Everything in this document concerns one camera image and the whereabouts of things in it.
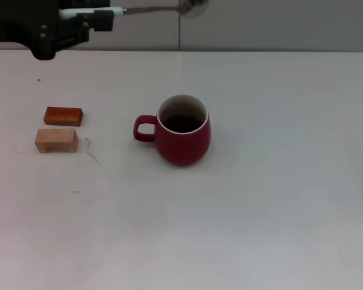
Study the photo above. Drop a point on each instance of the light wooden block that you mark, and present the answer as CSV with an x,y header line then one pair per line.
x,y
56,139

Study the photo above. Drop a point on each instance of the red ceramic mug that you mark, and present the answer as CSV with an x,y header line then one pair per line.
x,y
181,148

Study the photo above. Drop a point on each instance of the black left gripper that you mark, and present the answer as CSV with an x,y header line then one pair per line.
x,y
18,21

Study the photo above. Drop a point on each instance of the red-brown wooden block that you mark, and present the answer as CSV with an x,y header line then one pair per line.
x,y
63,116

